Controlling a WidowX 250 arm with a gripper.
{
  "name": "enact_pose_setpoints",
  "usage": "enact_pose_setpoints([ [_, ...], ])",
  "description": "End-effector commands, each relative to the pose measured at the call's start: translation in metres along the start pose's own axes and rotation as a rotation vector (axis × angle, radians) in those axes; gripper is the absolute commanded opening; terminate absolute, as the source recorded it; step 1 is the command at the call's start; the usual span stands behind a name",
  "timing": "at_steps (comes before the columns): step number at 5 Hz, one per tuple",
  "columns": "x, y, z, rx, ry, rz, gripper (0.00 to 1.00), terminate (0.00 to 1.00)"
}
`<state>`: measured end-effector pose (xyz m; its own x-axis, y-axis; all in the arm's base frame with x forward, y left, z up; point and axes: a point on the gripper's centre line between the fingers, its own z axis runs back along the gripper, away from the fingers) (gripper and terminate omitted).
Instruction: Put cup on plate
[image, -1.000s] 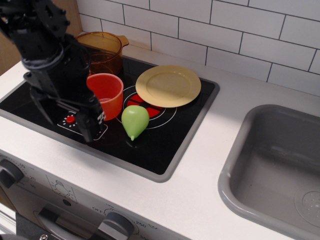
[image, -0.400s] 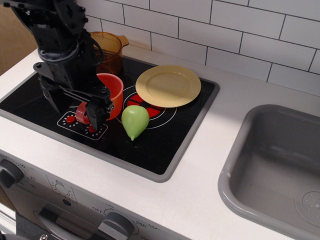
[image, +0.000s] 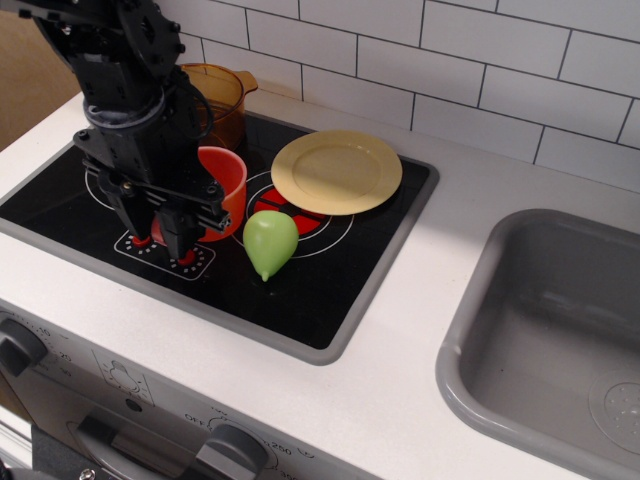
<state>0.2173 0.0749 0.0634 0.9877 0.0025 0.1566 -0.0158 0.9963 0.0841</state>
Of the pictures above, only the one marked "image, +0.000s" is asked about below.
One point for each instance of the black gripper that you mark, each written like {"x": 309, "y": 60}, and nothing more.
{"x": 141, "y": 130}

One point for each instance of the red plastic cup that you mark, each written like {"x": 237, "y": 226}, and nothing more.
{"x": 225, "y": 190}

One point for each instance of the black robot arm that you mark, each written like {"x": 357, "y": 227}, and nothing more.
{"x": 109, "y": 35}

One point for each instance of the yellow plastic plate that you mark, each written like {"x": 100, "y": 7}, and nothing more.
{"x": 337, "y": 172}

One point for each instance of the green plastic pear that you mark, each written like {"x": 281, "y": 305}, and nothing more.
{"x": 270, "y": 239}

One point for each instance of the amber transparent pot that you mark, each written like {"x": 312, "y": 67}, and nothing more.
{"x": 225, "y": 91}

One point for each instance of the black toy stovetop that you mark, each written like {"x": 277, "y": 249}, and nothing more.
{"x": 309, "y": 309}

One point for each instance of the wooden side panel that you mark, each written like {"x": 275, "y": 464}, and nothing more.
{"x": 34, "y": 80}

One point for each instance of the left grey oven knob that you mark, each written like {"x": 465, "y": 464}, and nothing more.
{"x": 20, "y": 347}

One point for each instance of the grey oven knob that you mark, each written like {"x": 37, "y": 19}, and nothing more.
{"x": 20, "y": 347}
{"x": 233, "y": 454}

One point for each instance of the right grey oven knob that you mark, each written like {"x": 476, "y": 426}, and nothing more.
{"x": 233, "y": 454}

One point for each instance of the grey sink basin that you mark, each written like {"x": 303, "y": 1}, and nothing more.
{"x": 543, "y": 351}

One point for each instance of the grey oven door handle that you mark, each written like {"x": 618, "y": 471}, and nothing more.
{"x": 134, "y": 453}

